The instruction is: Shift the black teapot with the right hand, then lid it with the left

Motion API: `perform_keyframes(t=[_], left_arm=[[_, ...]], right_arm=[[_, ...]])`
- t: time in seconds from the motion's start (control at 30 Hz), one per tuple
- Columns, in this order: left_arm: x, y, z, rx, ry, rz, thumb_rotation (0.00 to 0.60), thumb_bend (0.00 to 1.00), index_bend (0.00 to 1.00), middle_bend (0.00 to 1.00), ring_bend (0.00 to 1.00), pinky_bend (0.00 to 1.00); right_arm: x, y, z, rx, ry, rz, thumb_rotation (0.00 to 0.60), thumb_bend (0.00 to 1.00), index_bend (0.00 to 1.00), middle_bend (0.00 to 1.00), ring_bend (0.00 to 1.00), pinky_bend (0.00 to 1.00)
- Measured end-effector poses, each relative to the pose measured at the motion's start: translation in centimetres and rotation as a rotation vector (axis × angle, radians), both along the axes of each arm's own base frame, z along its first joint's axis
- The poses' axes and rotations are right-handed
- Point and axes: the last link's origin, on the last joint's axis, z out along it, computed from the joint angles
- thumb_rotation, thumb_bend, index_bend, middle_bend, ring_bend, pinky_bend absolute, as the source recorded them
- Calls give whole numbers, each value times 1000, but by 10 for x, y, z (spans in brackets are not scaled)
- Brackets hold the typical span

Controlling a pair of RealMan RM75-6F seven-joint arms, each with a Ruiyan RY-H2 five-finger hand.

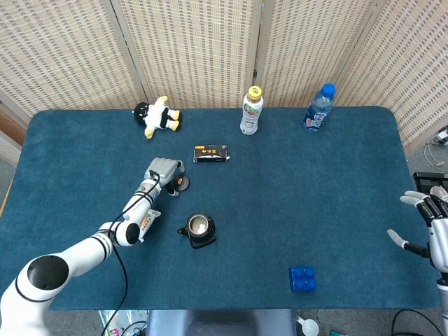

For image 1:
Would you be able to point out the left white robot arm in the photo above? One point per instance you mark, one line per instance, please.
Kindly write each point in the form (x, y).
(87, 245)

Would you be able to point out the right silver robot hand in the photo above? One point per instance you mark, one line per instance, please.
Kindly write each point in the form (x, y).
(439, 241)

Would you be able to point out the blue capped drink bottle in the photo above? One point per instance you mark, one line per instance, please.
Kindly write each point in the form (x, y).
(316, 117)

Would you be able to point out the blue table mat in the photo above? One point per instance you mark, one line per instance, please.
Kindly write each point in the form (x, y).
(280, 192)

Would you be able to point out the black lid with orange knob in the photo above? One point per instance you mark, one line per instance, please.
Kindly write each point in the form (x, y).
(185, 183)

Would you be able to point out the white plastic scoop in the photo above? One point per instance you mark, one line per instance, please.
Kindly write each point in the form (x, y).
(309, 327)

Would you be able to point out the yellow capped drink bottle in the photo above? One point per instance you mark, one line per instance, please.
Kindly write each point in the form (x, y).
(250, 119)

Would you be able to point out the blue building block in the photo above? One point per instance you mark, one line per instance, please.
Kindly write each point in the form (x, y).
(302, 280)

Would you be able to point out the black cast iron teapot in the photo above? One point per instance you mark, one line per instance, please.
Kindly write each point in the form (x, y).
(210, 238)

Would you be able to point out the brown wooden panel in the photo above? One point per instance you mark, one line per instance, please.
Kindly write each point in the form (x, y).
(10, 126)

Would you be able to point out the printed plastic bag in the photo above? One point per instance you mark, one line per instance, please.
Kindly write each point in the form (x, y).
(112, 322)

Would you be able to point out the black white yellow plush toy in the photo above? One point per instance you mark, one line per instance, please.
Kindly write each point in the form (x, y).
(157, 115)

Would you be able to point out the woven folding screen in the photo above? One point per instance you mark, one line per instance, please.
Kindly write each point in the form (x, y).
(192, 52)

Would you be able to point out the white snack packet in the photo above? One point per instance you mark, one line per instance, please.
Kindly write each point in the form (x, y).
(148, 221)

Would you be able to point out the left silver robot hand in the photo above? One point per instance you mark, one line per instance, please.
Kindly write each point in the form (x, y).
(162, 168)

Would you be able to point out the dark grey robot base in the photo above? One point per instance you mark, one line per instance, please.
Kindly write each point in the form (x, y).
(220, 322)

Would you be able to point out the black box with gold print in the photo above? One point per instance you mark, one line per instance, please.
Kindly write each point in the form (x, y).
(210, 154)

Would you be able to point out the black case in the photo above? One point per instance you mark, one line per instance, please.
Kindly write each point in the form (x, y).
(423, 178)

